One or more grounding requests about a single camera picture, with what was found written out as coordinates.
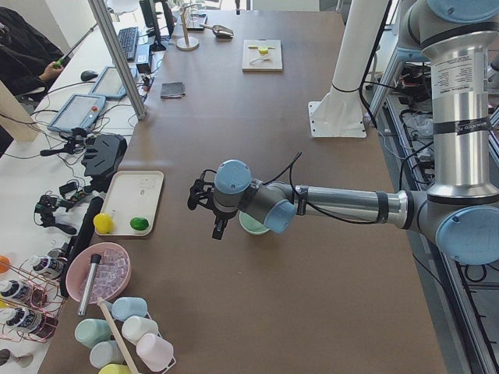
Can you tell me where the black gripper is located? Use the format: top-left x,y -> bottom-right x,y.
187,169 -> 228,239

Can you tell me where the light green bowl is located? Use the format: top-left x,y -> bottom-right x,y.
239,211 -> 269,235

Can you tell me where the pink bowl with ice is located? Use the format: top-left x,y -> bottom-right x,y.
65,242 -> 132,304

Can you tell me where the metal muddler in bowl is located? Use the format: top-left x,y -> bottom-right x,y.
77,254 -> 101,317

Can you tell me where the white ceramic spoon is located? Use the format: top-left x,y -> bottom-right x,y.
249,56 -> 271,65

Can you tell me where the green lime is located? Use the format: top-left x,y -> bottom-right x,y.
129,217 -> 150,231

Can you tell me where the beige rabbit tray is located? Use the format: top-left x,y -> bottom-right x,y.
100,171 -> 164,236

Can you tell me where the whole yellow lemon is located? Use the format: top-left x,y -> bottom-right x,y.
93,213 -> 114,235

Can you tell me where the grey folded cloth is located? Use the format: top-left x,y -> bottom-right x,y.
160,82 -> 186,99

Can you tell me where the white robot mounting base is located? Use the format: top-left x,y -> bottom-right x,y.
308,0 -> 391,138

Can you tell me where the bamboo cutting board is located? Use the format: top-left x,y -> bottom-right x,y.
242,39 -> 283,72

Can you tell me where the blue teach pendant far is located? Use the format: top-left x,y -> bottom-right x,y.
89,66 -> 126,101

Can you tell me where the blue teach pendant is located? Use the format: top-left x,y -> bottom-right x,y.
48,94 -> 106,133
89,66 -> 126,101

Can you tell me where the blue teach pendant near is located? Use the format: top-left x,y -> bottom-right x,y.
48,94 -> 106,133

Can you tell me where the yellow plastic knife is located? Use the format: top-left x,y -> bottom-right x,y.
248,44 -> 274,51

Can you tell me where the wooden mug tree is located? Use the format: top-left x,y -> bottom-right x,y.
175,4 -> 200,51

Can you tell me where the metal scoop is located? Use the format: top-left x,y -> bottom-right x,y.
200,23 -> 234,39

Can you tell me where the black keyboard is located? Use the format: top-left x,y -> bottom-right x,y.
117,26 -> 139,62

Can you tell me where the copper wire bottle rack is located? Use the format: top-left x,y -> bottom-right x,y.
1,256 -> 65,343

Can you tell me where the aluminium frame post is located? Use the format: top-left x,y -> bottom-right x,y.
88,0 -> 147,120

